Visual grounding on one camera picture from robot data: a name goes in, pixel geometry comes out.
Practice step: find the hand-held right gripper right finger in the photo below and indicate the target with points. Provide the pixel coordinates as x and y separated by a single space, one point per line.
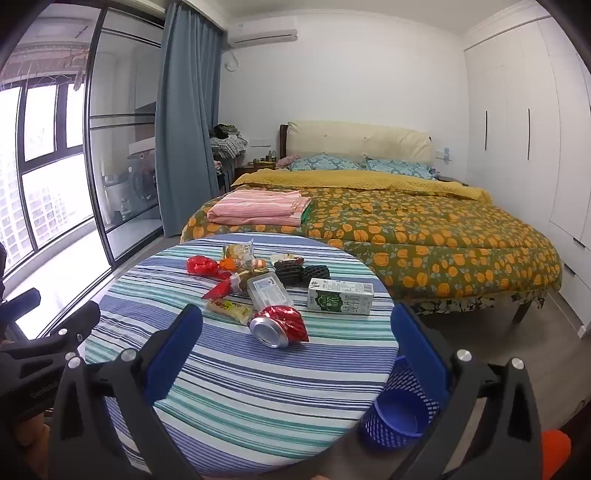
418 350

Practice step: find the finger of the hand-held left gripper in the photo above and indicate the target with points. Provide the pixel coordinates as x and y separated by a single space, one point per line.
69 330
25 302

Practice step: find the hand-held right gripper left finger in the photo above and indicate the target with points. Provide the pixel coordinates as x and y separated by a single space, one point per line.
178 350

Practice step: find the yellow snack wrapper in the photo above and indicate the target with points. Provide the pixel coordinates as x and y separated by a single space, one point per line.
228 310

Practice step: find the blue plastic basket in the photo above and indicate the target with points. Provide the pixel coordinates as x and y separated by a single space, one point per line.
392 415

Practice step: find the red snack wrapper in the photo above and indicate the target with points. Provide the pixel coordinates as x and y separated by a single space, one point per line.
218 289

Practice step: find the red plastic bag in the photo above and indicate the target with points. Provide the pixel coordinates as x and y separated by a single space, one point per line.
203 265

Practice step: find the gold foil packet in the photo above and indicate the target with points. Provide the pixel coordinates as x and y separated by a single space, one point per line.
240 282

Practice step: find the white and green milk carton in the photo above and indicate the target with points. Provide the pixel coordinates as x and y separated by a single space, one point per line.
341 297

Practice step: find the crushed red drink can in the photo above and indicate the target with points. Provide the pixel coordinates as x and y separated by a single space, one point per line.
277 325

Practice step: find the clear plastic box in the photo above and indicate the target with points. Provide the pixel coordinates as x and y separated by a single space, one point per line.
268 288

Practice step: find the small orange snack packet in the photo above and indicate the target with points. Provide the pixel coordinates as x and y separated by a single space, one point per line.
261 264

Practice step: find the white wrapper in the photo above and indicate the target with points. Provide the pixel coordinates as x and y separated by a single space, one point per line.
281 257

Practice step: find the leaf print bed skirt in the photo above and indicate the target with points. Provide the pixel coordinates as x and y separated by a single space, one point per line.
461 303

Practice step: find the striped tablecloth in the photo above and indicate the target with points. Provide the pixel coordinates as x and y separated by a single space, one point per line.
277 392

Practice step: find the orange floral quilt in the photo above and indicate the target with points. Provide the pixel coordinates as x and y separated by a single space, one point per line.
415 240

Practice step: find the pink striped folded blanket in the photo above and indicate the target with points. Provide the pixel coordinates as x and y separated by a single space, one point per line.
258 207

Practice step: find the washing machine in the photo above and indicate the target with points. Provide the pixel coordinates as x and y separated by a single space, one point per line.
141 177

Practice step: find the orange fleece trousers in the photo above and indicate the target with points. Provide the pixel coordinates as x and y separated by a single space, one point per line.
556 454

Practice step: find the green folded cloth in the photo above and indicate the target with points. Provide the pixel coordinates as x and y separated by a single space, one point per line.
306 214

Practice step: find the teal floral pillow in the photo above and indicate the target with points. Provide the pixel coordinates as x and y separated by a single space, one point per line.
401 168
323 162

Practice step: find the yellow blanket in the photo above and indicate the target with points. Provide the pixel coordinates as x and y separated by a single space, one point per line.
346 181

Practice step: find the wooden nightstand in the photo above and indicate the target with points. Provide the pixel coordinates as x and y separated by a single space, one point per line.
251 171

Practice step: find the pile of clothes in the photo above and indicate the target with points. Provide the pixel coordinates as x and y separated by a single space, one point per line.
228 141

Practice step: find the cream padded headboard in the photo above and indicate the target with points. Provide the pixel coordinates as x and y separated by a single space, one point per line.
360 141

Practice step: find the grey-blue curtain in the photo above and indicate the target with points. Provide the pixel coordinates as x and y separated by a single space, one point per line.
189 129

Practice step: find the glass sliding door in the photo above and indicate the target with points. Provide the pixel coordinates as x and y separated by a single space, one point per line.
124 92

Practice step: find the white wardrobe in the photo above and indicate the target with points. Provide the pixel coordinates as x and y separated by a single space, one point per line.
517 138

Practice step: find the white air conditioner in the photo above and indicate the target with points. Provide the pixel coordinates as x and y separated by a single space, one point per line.
261 34

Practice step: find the black window frame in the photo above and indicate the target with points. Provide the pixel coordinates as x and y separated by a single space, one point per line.
21 161

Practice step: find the wall socket with charger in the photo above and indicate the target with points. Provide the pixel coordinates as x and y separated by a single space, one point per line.
444 154

